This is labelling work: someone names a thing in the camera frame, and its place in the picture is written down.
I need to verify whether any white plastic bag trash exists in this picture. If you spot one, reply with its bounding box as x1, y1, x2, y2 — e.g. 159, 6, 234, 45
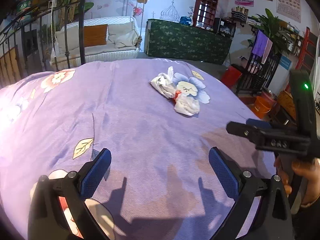
173, 90, 200, 116

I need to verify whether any white paper wad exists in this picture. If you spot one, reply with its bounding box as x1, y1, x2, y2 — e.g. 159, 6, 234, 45
150, 66, 177, 99

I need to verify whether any right hand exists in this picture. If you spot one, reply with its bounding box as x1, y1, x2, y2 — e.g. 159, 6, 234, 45
274, 155, 319, 214

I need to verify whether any orange plastic bucket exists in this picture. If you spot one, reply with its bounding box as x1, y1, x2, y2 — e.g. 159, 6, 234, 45
251, 96, 271, 119

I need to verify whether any black metal rack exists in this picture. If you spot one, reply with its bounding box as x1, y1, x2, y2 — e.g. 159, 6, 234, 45
235, 31, 281, 95

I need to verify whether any purple floral bed sheet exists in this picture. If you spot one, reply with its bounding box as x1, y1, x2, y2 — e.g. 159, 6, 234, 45
1, 59, 275, 239

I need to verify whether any red bag on floor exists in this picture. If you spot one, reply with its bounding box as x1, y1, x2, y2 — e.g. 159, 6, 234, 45
220, 64, 242, 89

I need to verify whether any purple towel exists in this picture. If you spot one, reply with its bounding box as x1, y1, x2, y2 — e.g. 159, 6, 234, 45
252, 30, 273, 64

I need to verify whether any green potted plant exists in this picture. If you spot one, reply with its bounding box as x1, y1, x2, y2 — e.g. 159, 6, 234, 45
248, 8, 293, 54

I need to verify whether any white wicker swing sofa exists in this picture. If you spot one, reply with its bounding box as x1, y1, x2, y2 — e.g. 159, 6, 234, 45
50, 16, 142, 70

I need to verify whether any orange cushion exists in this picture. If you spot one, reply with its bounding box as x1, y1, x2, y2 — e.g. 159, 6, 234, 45
84, 24, 108, 47

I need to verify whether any red telephone booth cabinet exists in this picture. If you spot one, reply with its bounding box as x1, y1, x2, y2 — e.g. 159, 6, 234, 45
193, 0, 219, 30

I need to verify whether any black metal bed frame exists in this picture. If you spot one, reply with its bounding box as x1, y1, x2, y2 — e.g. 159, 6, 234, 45
1, 0, 86, 87

